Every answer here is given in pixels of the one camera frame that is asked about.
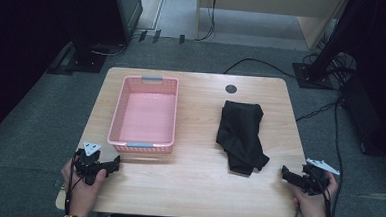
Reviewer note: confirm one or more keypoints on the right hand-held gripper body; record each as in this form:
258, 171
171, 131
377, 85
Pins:
314, 181

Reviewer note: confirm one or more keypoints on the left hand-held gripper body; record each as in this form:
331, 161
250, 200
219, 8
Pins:
86, 164

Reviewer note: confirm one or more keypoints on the pink plastic basket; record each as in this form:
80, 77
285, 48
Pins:
147, 116

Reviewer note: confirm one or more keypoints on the black cloth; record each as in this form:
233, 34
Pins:
241, 134

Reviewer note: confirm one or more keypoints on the person's right hand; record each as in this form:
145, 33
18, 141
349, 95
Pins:
312, 208

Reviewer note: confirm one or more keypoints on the person's left hand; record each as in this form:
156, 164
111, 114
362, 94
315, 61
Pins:
79, 196

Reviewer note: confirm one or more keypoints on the grey tape strip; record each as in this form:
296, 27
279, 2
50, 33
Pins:
59, 184

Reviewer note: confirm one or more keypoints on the black box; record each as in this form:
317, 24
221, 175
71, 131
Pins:
370, 121

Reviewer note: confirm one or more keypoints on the round grey table grommet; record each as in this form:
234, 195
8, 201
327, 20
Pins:
231, 88

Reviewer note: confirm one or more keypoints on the dark tape piece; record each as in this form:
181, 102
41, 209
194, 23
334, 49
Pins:
156, 36
182, 39
142, 35

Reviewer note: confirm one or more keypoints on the grey cabinet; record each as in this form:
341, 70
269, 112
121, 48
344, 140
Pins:
132, 8

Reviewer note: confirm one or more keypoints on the light wooden furniture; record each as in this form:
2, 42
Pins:
273, 2

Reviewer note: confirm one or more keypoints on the black stand with base plate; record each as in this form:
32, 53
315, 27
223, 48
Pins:
83, 61
313, 76

